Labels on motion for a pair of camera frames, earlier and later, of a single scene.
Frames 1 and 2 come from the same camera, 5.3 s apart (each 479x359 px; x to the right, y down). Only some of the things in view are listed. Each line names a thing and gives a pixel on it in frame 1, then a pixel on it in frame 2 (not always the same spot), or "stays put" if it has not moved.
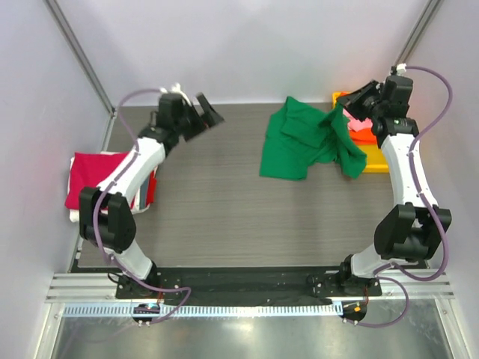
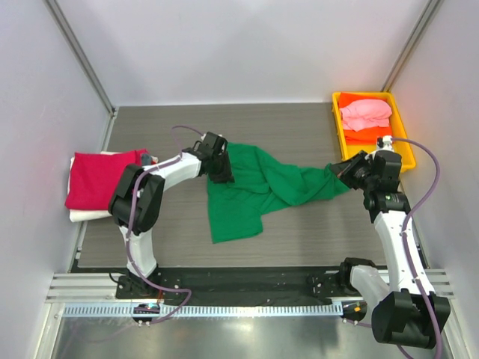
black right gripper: [366, 103] to [352, 170]
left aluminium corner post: [81, 54] stays put
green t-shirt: [300, 136] to [261, 182]
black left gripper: [210, 117] to [227, 176]
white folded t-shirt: [75, 215] stays put
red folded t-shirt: [90, 170] stays put
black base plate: [244, 286] stays put
